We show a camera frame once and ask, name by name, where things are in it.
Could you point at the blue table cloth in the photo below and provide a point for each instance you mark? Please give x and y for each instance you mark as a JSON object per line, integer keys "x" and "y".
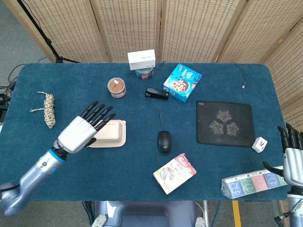
{"x": 118, "y": 170}

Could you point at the black stapler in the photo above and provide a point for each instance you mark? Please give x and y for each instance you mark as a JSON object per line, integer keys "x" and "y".
{"x": 156, "y": 94}

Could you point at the clear jar binder clips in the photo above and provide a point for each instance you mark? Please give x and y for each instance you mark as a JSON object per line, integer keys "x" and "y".
{"x": 144, "y": 74}

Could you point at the black tripod stand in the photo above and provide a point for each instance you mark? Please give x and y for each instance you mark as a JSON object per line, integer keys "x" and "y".
{"x": 45, "y": 39}

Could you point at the black mouse pad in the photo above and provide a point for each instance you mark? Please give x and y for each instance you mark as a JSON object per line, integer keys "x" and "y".
{"x": 208, "y": 137}

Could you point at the black computer mouse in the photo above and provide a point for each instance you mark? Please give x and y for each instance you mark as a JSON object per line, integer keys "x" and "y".
{"x": 164, "y": 143}

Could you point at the blue cookie box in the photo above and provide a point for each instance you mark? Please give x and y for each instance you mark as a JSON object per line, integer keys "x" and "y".
{"x": 181, "y": 82}

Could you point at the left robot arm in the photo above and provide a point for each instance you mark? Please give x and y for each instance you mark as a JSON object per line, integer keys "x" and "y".
{"x": 35, "y": 170}

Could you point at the clear jar orange contents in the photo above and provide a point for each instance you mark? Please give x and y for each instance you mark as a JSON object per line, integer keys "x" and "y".
{"x": 116, "y": 86}

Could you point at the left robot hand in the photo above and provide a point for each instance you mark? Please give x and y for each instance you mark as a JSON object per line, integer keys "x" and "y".
{"x": 75, "y": 134}

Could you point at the woven folding screen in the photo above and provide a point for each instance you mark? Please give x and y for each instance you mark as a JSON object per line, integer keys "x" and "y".
{"x": 127, "y": 28}

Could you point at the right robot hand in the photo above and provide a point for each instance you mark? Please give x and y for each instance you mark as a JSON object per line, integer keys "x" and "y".
{"x": 293, "y": 163}

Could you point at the red white wafer box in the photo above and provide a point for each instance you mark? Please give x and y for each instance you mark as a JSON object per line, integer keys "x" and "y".
{"x": 174, "y": 175}

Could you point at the colourful tissue packet bundle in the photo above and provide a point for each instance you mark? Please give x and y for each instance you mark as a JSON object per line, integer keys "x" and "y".
{"x": 246, "y": 185}

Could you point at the white cardboard box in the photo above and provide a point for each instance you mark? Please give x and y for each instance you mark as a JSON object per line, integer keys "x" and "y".
{"x": 142, "y": 59}

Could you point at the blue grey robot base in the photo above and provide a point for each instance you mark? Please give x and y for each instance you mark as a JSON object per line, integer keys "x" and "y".
{"x": 146, "y": 215}

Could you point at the beige takeout container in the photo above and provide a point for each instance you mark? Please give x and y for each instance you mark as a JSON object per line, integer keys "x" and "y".
{"x": 113, "y": 134}

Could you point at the white cube charger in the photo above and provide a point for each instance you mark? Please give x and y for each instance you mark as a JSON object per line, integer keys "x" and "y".
{"x": 259, "y": 144}

